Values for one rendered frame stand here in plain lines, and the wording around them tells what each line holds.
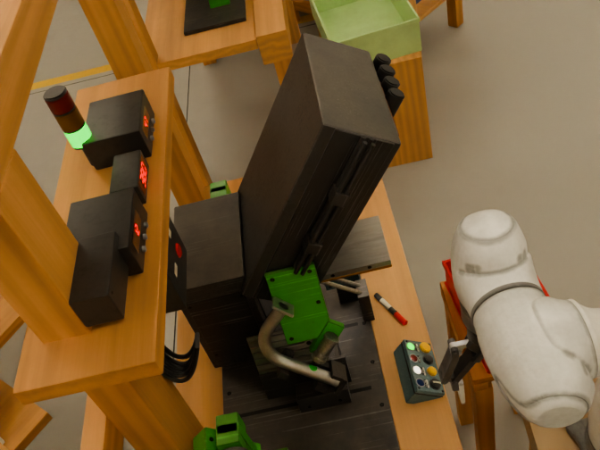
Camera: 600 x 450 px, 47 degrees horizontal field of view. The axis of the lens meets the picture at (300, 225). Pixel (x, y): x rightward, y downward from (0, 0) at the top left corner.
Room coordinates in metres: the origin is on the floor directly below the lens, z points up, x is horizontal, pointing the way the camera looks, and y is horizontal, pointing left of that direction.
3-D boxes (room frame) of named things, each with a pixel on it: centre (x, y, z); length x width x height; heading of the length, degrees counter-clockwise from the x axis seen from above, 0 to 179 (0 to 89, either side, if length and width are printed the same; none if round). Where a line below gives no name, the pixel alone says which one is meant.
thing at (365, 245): (1.19, 0.00, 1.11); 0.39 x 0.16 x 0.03; 84
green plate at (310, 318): (1.05, 0.05, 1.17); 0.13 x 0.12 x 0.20; 174
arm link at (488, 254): (0.58, -0.24, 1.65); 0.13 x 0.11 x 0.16; 176
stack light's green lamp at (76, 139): (1.28, 0.39, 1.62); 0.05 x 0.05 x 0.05
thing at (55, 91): (1.28, 0.39, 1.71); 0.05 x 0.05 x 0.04
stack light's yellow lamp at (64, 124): (1.28, 0.39, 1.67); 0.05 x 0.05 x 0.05
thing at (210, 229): (1.25, 0.23, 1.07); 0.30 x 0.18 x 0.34; 174
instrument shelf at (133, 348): (1.15, 0.37, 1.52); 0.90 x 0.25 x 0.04; 174
